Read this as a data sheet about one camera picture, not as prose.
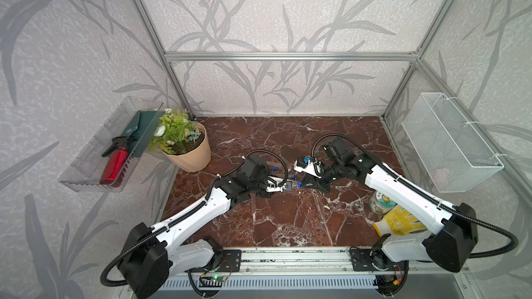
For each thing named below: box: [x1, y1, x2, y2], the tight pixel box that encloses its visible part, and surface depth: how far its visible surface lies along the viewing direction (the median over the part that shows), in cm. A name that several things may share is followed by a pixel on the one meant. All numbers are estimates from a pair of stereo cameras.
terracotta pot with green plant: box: [150, 106, 212, 174], surface depth 86 cm
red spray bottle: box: [99, 136, 138, 188], surface depth 61 cm
